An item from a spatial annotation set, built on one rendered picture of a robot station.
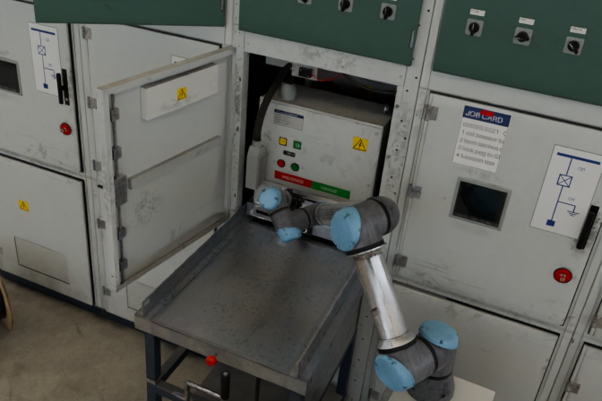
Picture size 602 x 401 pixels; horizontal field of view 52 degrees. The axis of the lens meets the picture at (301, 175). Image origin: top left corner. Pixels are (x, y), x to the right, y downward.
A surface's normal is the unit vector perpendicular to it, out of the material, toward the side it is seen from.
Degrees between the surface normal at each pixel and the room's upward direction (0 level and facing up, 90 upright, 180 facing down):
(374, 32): 90
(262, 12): 90
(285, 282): 0
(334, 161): 90
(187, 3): 90
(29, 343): 0
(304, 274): 0
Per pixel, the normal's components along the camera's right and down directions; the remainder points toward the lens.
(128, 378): 0.09, -0.88
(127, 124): 0.84, 0.33
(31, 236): -0.40, 0.40
